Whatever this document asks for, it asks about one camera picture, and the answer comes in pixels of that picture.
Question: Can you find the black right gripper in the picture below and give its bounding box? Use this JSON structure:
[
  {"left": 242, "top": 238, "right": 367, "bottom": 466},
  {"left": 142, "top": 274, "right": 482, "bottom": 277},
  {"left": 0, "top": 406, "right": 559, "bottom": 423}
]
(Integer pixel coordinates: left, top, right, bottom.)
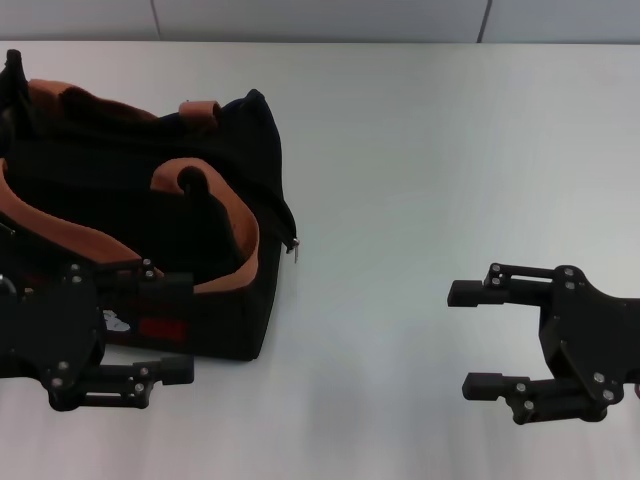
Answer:
[{"left": 445, "top": 261, "right": 640, "bottom": 427}]

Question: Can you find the black food bag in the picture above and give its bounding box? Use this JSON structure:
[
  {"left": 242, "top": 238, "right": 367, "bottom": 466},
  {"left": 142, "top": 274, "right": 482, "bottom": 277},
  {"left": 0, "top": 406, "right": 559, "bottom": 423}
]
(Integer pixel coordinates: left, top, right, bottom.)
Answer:
[{"left": 0, "top": 48, "right": 302, "bottom": 363}]

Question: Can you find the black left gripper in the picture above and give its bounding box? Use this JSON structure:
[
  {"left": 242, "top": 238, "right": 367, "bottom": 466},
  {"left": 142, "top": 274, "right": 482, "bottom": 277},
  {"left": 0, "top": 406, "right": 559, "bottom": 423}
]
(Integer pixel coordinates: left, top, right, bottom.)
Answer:
[{"left": 0, "top": 256, "right": 197, "bottom": 413}]

